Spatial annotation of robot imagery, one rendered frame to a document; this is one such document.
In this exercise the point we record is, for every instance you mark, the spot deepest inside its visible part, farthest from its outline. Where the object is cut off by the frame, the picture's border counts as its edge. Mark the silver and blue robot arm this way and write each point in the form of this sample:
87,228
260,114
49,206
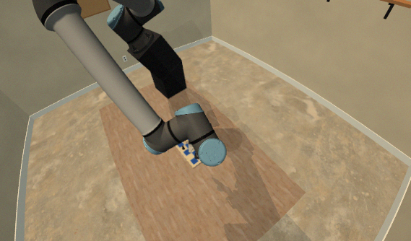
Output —
190,122

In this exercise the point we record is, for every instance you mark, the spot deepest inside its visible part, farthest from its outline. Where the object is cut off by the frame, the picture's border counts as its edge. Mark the blue and cream chessboard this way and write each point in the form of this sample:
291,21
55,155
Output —
188,156

